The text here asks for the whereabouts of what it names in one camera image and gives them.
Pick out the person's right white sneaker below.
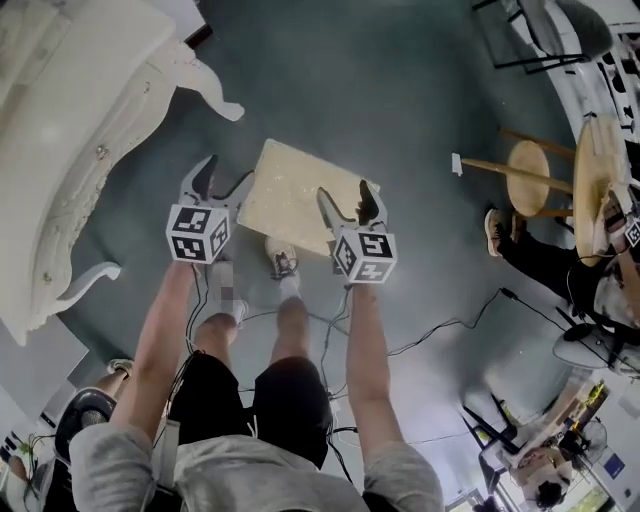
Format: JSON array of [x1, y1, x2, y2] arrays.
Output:
[[264, 236, 300, 281]]

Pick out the person's leg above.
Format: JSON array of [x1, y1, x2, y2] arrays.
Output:
[[192, 259, 240, 364], [269, 272, 315, 370]]

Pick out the long black floor cable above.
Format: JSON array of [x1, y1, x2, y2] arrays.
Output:
[[239, 287, 574, 362]]

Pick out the person's right leg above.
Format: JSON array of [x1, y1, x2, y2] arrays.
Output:
[[269, 272, 315, 370]]

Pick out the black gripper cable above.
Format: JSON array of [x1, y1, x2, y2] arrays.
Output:
[[317, 283, 362, 484], [164, 262, 209, 436]]

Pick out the white ornate table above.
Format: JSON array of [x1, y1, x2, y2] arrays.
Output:
[[0, 0, 246, 347]]

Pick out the round wooden table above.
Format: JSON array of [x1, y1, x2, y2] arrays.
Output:
[[572, 115, 629, 267]]

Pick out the round wooden stool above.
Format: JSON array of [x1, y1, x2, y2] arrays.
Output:
[[459, 127, 577, 220]]

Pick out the person's right forearm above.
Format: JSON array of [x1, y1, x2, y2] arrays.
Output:
[[343, 282, 419, 464]]

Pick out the grey shell chair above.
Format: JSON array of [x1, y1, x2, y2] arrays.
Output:
[[53, 387, 119, 467]]

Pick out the person's left leg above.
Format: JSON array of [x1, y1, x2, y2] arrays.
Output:
[[192, 259, 240, 364]]

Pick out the black metal frame chair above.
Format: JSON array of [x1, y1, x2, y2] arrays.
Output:
[[462, 393, 522, 502]]

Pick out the cream patterned cushion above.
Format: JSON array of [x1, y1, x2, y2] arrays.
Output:
[[237, 138, 382, 262]]

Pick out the light grey chair seat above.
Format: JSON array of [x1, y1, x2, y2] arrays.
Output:
[[552, 322, 640, 377]]

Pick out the small potted plant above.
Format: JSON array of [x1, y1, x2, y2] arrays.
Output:
[[12, 433, 52, 502]]

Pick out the black frame grey chair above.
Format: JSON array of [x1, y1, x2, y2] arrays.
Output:
[[472, 0, 615, 77]]

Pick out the person's left forearm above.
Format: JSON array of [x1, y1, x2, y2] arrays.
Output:
[[110, 258, 214, 444]]

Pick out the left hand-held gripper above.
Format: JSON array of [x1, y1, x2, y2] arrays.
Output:
[[166, 154, 257, 265]]

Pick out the white webbing strap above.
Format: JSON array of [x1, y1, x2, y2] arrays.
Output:
[[158, 419, 181, 490]]

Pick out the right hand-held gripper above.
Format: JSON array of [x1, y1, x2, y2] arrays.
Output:
[[316, 178, 399, 286]]

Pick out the black standing fan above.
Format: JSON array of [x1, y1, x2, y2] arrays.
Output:
[[578, 418, 610, 467]]

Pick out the person's black shorts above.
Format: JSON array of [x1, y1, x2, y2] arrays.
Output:
[[169, 352, 334, 469]]

